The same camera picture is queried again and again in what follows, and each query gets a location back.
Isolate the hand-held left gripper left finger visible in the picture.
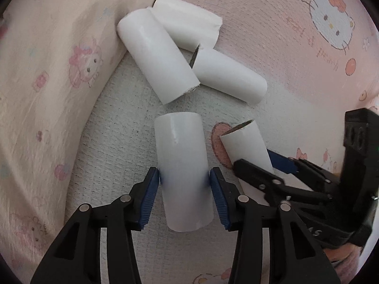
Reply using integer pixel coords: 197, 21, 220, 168
30, 166, 160, 284

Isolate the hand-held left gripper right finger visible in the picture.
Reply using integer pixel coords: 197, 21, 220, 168
209, 167, 341, 284

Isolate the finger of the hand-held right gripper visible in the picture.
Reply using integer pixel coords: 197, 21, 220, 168
233, 159, 334, 208
267, 149, 342, 195

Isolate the white toilet roll tube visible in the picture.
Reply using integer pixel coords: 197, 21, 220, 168
220, 120, 285, 206
154, 112, 214, 233

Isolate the pile of white tubes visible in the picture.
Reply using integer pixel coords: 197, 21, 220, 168
116, 0, 268, 106

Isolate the printed pink bedsheet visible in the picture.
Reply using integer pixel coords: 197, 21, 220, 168
63, 0, 379, 284

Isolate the cream printed pillow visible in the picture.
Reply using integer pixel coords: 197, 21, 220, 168
0, 0, 176, 274

